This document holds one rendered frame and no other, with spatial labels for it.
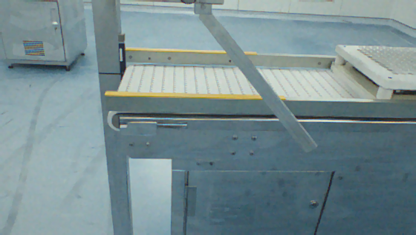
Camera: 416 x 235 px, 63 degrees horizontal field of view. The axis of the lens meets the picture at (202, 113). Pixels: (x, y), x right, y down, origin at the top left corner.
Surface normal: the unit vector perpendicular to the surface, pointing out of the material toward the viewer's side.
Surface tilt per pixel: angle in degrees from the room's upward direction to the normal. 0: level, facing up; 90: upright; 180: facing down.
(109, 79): 90
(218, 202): 90
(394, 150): 90
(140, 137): 90
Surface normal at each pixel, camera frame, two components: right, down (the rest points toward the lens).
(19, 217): 0.05, -0.88
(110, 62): 0.06, 0.47
